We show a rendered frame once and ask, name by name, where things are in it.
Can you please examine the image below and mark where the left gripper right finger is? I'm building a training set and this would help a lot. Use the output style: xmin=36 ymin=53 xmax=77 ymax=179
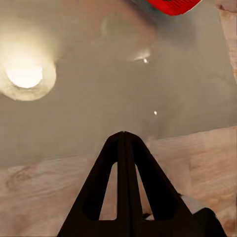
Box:
xmin=124 ymin=131 xmax=207 ymax=237

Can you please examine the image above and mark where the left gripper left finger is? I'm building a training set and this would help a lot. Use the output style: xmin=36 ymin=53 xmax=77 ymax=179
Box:
xmin=57 ymin=131 xmax=132 ymax=237

